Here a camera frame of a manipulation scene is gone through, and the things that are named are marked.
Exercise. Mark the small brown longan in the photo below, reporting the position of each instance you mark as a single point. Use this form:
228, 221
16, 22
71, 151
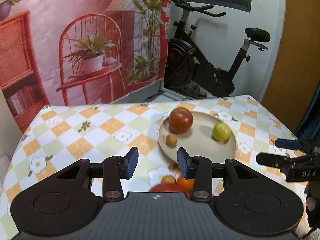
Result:
168, 180
171, 141

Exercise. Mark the small green apple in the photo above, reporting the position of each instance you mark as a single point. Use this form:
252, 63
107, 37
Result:
221, 131

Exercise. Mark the wooden door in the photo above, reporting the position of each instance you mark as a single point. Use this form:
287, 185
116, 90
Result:
295, 75

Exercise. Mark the gloved right hand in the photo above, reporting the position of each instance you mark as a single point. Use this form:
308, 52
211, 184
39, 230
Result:
312, 192

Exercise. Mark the checkered floral tablecloth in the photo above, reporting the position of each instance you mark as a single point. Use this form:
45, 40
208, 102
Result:
61, 135

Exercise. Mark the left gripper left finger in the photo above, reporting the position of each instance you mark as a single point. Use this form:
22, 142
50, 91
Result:
116, 168

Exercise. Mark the orange tangerine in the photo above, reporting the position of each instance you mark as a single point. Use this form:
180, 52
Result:
186, 184

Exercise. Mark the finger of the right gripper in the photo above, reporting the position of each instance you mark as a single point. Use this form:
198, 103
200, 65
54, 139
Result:
288, 144
276, 161

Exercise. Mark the pink printed backdrop cloth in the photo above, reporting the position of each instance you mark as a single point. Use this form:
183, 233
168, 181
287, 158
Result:
79, 52

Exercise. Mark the beige round plate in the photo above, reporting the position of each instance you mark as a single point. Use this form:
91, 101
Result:
198, 140

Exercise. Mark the dark red apple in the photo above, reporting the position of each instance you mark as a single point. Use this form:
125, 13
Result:
180, 120

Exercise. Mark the bright red apple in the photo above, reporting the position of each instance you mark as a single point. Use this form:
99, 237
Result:
166, 187

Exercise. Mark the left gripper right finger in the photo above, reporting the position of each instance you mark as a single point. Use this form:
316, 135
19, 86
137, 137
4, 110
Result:
200, 169

